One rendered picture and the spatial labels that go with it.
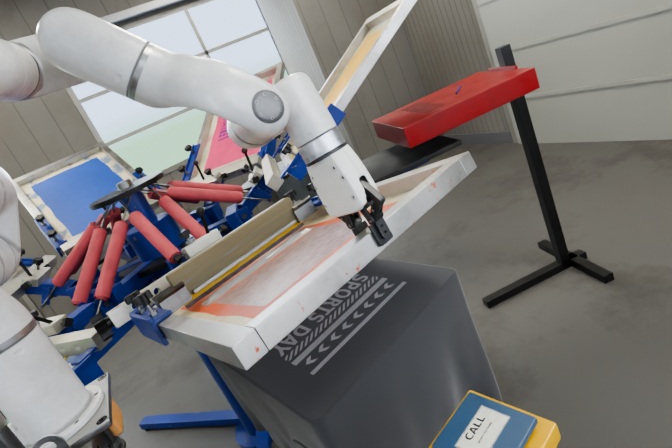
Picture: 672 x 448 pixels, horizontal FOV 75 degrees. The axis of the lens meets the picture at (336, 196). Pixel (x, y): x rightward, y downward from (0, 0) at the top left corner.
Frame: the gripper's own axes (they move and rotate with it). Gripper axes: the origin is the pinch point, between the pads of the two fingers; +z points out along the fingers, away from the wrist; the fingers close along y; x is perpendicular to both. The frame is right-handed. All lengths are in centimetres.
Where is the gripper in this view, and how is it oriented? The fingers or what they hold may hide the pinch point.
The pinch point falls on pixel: (372, 233)
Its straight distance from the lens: 73.2
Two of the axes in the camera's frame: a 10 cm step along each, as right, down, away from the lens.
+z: 5.0, 8.6, 1.3
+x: 6.8, -4.8, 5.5
